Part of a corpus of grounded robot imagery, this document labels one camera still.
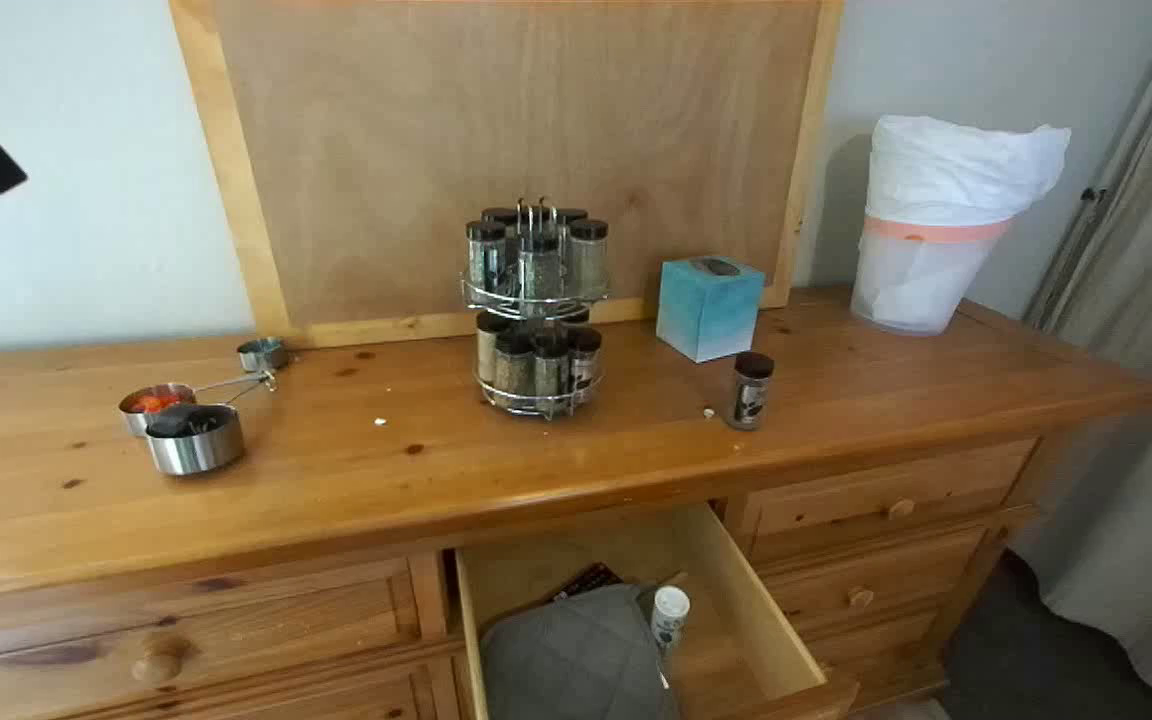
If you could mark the small steel measuring cup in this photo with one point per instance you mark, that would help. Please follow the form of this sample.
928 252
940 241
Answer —
260 354

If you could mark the large steel measuring cup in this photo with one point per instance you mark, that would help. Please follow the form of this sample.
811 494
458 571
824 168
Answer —
197 447

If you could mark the glass spice jar black lid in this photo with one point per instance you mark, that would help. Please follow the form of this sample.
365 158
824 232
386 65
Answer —
513 361
549 365
585 359
484 259
484 344
590 259

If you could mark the closed wooden dresser drawer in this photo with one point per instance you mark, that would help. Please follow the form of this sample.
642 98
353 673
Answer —
896 566
270 627
870 485
363 694

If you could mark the large plywood board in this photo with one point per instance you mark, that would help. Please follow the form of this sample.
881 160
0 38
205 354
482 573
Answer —
538 104

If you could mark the wooden pine dresser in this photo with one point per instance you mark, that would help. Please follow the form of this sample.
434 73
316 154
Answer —
470 465

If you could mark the teal tissue box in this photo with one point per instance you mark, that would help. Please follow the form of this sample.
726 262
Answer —
704 309

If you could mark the grey folded cloth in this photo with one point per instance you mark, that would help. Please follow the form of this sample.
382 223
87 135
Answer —
577 660

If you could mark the lone dark spice jar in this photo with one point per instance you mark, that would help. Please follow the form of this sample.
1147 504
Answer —
752 388

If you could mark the small white bottle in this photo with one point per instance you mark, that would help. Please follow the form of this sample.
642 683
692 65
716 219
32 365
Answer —
668 606

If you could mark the open wooden dresser drawer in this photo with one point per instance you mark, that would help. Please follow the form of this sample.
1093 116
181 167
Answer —
738 615

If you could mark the trash bin white bag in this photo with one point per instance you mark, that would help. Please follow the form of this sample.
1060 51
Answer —
950 174

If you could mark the grey curtain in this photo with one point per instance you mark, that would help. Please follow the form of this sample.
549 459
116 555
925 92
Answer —
1151 402

